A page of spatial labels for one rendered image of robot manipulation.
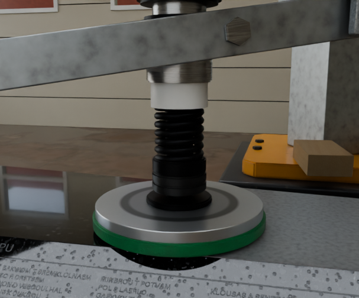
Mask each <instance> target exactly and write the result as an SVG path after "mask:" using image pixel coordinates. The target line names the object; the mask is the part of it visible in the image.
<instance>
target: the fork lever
mask: <svg viewBox="0 0 359 298"><path fill-rule="evenodd" d="M350 4H351V0H290V1H281V2H273V3H268V4H260V5H251V6H246V7H237V8H228V9H220V10H215V11H206V12H197V13H192V14H184V15H175V16H170V17H161V18H153V19H148V20H139V21H131V22H122V23H117V24H108V25H100V26H95V27H86V28H77V29H72V30H64V31H55V32H50V33H41V34H33V35H24V36H19V37H11V38H2V39H0V91H3V90H10V89H18V88H26V87H30V86H38V85H45V84H50V83H57V82H65V81H70V80H78V79H85V78H90V77H97V76H105V75H112V74H117V73H125V72H132V71H137V70H144V69H152V68H156V67H164V66H172V65H177V64H184V63H191V62H196V61H204V60H212V59H219V58H224V57H231V56H239V55H243V54H251V53H259V52H263V51H271V50H278V49H283V48H291V47H299V46H306V45H311V44H318V43H326V42H330V41H338V40H346V39H350V38H358V37H359V35H349V33H348V29H349V20H350Z"/></svg>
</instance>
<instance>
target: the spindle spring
mask: <svg viewBox="0 0 359 298"><path fill-rule="evenodd" d="M155 110H156V111H187V110H192V109H157V108H155ZM203 114H204V109H202V108H201V109H193V111H192V112H182V113H165V112H156V113H155V114H154V117H155V119H159V120H158V121H156V122H155V123H154V126H155V127H157V128H158V129H156V130H155V131H154V134H155V135H156V136H158V137H157V138H155V140H154V142H155V143H156V144H158V145H157V146H155V148H154V151H156V152H157V153H159V154H170V155H175V154H189V153H195V154H191V155H187V156H161V155H159V154H157V155H156V156H155V158H156V159H158V160H161V161H169V162H188V161H195V160H198V159H200V158H202V157H203V154H204V152H203V150H202V149H203V147H204V143H203V142H202V140H203V139H204V135H203V134H202V132H203V130H204V126H203V125H202V124H203V123H204V118H203V117H202V115H203ZM191 118H193V120H190V121H178V122H165V120H177V119H191ZM190 127H193V129H187V130H179V131H165V129H179V128H190ZM188 136H194V137H192V138H183V139H165V137H188ZM191 144H194V145H193V146H190V147H181V148H165V146H183V145H191Z"/></svg>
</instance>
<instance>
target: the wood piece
mask: <svg viewBox="0 0 359 298"><path fill-rule="evenodd" d="M293 158H294V159H295V161H296V162H297V163H298V165H299V166H300V167H301V169H302V170H303V171H304V172H305V174H306V175H307V176H326V177H352V174H353V166H354V155H352V154H351V153H349V152H348V151H347V150H345V149H343V148H342V147H341V146H339V145H338V144H336V143H335V142H333V141H332V140H294V144H293Z"/></svg>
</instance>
